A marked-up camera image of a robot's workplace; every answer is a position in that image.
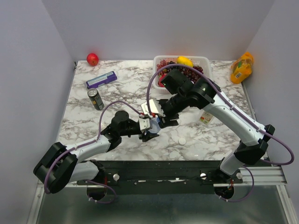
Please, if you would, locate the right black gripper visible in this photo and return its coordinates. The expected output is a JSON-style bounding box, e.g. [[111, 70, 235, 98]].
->
[[154, 92, 188, 130]]

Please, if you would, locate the blue small water bottle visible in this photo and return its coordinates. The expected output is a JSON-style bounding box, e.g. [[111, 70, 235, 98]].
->
[[149, 119, 161, 134]]

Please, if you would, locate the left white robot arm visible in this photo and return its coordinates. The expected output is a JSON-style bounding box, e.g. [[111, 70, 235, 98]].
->
[[33, 111, 160, 194]]

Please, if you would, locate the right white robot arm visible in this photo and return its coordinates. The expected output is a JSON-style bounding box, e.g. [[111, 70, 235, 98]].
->
[[159, 69, 275, 183]]

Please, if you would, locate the white bottle cap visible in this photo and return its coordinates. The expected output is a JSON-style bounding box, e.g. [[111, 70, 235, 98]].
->
[[178, 138, 186, 145]]

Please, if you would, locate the red dragon fruit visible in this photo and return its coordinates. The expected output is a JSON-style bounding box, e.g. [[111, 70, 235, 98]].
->
[[158, 74, 166, 88]]

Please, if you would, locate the dark red grape bunch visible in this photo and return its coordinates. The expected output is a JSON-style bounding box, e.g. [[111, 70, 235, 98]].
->
[[177, 66, 204, 84]]

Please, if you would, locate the purple rectangular box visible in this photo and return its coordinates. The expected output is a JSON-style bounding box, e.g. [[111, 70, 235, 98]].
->
[[85, 71, 117, 89]]

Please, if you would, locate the black drink can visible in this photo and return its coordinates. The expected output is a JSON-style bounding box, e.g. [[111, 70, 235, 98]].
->
[[87, 88, 104, 110]]

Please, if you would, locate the yellow lemon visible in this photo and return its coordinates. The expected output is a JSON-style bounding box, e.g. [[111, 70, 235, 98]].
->
[[177, 56, 193, 67]]

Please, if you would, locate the white plastic fruit basket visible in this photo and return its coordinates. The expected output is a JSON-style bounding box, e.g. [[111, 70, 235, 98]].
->
[[152, 55, 214, 94]]

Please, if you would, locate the red apple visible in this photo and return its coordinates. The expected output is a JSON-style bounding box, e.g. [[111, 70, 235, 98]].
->
[[86, 53, 99, 66]]

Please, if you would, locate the orange snack bag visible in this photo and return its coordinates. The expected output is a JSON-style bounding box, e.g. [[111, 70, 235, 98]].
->
[[230, 52, 254, 84]]

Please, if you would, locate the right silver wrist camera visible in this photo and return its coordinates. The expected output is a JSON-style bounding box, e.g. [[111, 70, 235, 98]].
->
[[141, 99, 164, 117]]

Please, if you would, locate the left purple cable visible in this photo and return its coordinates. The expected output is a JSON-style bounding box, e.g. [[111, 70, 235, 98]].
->
[[43, 100, 144, 194]]

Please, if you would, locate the purple cable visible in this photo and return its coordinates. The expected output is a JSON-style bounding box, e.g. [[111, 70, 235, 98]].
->
[[43, 100, 144, 194], [147, 63, 295, 167]]

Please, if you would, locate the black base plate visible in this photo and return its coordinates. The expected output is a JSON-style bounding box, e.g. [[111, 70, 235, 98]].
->
[[71, 160, 242, 195]]

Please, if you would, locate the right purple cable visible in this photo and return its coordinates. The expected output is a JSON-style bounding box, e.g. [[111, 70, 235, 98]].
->
[[147, 63, 295, 167]]

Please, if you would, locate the aluminium rail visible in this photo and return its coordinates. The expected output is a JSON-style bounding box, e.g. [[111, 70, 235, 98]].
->
[[208, 166, 287, 187]]

